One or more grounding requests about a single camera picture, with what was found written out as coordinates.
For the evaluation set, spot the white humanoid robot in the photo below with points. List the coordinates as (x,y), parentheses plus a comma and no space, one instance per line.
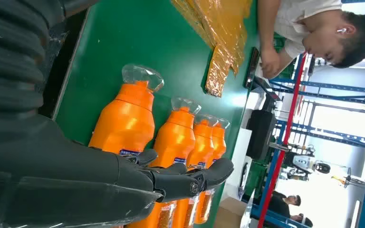
(302,163)

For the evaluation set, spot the white table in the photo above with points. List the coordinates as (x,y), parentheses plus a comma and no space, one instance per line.
(242,144)

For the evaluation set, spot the black smartphone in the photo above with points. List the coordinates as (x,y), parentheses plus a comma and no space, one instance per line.
(251,69)

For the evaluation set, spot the black carrying case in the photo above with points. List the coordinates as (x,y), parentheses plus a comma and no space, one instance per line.
(261,132)

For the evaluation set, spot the red pole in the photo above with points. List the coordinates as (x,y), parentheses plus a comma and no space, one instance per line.
(284,141)

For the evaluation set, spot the brown cardboard box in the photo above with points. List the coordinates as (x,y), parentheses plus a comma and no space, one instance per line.
(229,214)

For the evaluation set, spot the yellow taped cardboard mat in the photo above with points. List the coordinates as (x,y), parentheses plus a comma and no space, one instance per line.
(223,31)

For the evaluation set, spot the blue metal rack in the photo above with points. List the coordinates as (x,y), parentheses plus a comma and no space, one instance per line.
(327,86)

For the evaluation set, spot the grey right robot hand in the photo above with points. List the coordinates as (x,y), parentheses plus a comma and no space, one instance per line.
(44,176)

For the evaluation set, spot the person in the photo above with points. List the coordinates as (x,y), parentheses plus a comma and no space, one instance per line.
(278,204)
(295,12)

